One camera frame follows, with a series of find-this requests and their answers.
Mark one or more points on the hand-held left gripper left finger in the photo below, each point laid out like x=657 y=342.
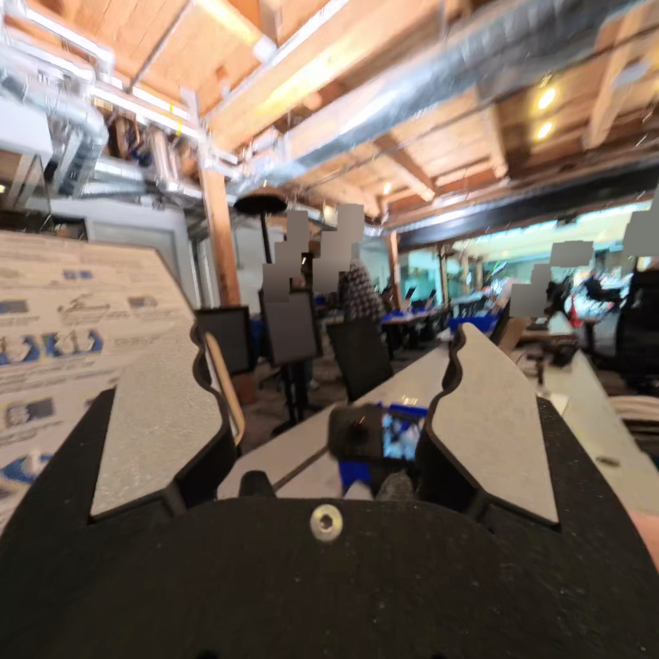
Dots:
x=154 y=432

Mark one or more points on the black floor lamp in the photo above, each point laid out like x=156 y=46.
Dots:
x=262 y=203

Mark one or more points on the black panel on stand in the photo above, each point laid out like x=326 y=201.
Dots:
x=290 y=324

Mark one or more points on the wooden instruction board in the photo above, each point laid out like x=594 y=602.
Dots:
x=72 y=309

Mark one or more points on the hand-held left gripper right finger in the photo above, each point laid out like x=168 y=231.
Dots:
x=494 y=432

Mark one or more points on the black office chair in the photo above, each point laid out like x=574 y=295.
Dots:
x=640 y=330
x=358 y=355

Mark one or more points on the wooden post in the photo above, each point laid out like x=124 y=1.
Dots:
x=221 y=237

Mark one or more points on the silver ventilation duct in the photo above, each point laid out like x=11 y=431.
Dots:
x=163 y=160
x=484 y=51

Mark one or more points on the round ceiling lamp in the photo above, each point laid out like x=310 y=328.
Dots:
x=546 y=98
x=544 y=131

